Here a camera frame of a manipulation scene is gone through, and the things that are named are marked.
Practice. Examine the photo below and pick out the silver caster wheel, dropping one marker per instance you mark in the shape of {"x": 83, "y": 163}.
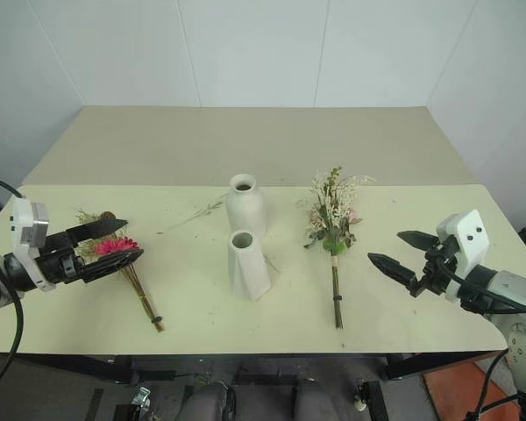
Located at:
{"x": 141, "y": 401}

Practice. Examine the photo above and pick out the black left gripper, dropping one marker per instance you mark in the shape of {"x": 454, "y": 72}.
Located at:
{"x": 57, "y": 261}

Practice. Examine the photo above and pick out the black table frame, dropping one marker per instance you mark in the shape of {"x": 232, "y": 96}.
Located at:
{"x": 70, "y": 364}

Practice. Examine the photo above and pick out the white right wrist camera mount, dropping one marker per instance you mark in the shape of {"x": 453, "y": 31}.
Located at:
{"x": 469, "y": 234}

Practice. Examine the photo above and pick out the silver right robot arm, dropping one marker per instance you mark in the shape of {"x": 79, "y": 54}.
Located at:
{"x": 515, "y": 287}

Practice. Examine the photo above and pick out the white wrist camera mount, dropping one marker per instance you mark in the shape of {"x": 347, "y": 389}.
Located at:
{"x": 24, "y": 219}
{"x": 469, "y": 234}

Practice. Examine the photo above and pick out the loose dried grass twig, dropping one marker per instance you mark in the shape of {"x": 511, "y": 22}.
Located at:
{"x": 193, "y": 218}

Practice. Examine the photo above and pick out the white caster wheel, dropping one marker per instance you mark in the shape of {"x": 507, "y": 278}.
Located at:
{"x": 360, "y": 397}

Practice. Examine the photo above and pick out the dark grey rounded shape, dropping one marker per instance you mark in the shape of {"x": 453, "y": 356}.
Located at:
{"x": 210, "y": 401}

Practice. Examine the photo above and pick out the white green flower bouquet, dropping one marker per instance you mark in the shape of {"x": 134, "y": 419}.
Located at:
{"x": 333, "y": 219}

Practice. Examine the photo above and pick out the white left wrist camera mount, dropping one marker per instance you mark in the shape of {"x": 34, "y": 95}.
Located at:
{"x": 24, "y": 219}

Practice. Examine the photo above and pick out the orange floor mat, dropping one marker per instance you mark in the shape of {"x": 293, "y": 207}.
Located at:
{"x": 460, "y": 390}

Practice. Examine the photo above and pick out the pink flower dried bouquet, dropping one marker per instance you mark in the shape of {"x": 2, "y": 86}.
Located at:
{"x": 114, "y": 246}

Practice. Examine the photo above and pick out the faceted white tapered vase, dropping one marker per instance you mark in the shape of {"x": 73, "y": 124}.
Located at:
{"x": 247, "y": 272}

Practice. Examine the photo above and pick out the round white bottle vase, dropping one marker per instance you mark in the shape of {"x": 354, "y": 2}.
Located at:
{"x": 244, "y": 210}

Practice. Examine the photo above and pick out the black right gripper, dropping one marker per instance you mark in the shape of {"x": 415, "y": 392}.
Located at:
{"x": 436, "y": 274}

